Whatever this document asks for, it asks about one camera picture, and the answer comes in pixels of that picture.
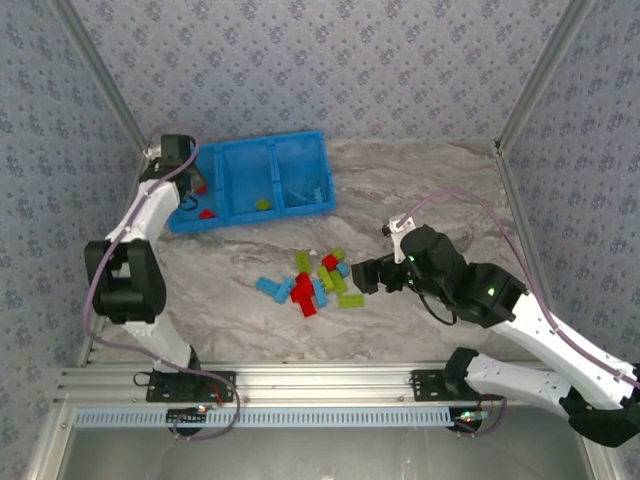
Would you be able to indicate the aluminium side rail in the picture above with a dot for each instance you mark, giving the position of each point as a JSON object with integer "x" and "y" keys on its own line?
{"x": 515, "y": 200}
{"x": 86, "y": 356}

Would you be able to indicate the small red lego brick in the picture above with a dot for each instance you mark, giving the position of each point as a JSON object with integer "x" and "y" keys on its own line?
{"x": 206, "y": 214}
{"x": 329, "y": 262}
{"x": 201, "y": 189}

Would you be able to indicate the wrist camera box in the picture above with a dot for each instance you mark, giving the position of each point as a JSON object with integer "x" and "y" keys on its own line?
{"x": 400, "y": 227}
{"x": 153, "y": 150}

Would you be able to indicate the small circuit board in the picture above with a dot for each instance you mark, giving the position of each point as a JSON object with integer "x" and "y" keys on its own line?
{"x": 472, "y": 415}
{"x": 201, "y": 409}

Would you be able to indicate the green lego brick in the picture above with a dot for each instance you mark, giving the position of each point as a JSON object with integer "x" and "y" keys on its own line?
{"x": 351, "y": 300}
{"x": 326, "y": 278}
{"x": 263, "y": 204}
{"x": 339, "y": 282}
{"x": 302, "y": 261}
{"x": 338, "y": 254}

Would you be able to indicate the long blue lego brick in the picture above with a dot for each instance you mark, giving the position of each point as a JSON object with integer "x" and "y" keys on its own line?
{"x": 296, "y": 197}
{"x": 266, "y": 285}
{"x": 321, "y": 196}
{"x": 283, "y": 290}
{"x": 320, "y": 293}
{"x": 313, "y": 189}

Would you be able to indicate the aluminium frame post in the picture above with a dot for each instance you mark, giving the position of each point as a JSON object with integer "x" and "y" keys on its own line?
{"x": 541, "y": 75}
{"x": 45, "y": 450}
{"x": 105, "y": 75}
{"x": 602, "y": 465}

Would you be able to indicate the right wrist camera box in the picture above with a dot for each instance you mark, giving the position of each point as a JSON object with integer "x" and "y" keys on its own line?
{"x": 400, "y": 227}

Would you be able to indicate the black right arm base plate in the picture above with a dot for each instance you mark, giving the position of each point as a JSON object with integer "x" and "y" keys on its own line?
{"x": 425, "y": 387}

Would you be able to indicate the large red lego brick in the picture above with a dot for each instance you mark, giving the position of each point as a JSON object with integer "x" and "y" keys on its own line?
{"x": 302, "y": 287}

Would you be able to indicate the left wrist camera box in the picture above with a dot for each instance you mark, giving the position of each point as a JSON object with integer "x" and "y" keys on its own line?
{"x": 153, "y": 150}

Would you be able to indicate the lower aluminium frame post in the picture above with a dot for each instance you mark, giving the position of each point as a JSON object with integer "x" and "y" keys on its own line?
{"x": 45, "y": 450}
{"x": 602, "y": 465}

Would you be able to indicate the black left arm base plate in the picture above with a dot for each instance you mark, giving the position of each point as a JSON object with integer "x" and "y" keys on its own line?
{"x": 220, "y": 382}

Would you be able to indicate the small blue lego brick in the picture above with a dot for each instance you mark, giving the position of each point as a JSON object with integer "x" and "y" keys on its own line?
{"x": 343, "y": 270}

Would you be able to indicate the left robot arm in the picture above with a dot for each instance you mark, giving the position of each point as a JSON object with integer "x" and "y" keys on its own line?
{"x": 150, "y": 220}

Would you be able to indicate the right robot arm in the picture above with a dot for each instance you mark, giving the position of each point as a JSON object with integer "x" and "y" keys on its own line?
{"x": 550, "y": 345}

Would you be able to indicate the long red lego brick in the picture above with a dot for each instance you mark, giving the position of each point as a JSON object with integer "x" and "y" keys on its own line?
{"x": 310, "y": 307}

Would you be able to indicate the wide aluminium base rail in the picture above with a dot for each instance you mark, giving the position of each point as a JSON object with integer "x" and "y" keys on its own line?
{"x": 320, "y": 382}

